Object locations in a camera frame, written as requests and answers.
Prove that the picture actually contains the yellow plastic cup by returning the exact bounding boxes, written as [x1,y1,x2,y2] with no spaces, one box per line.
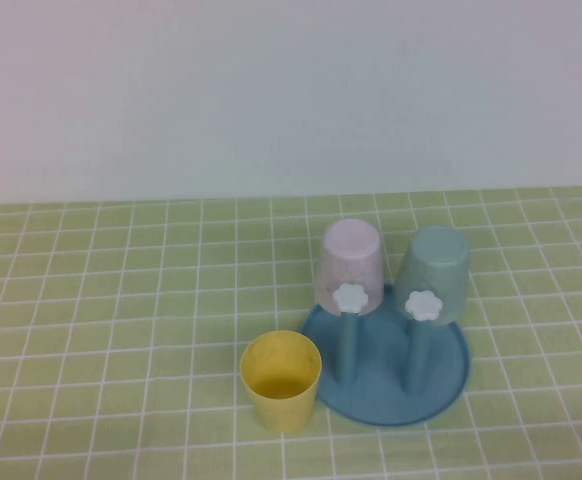
[239,329,323,435]

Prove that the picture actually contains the green checkered tablecloth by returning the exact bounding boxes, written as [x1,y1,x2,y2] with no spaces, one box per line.
[0,183,582,480]

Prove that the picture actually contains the blue cup stand with pegs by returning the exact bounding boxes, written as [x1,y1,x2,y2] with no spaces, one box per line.
[298,282,472,428]

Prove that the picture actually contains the pale pink plastic cup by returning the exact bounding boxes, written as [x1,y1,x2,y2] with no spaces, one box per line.
[312,218,385,317]

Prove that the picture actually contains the pale teal plastic cup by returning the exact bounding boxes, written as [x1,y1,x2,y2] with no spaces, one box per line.
[393,224,472,327]

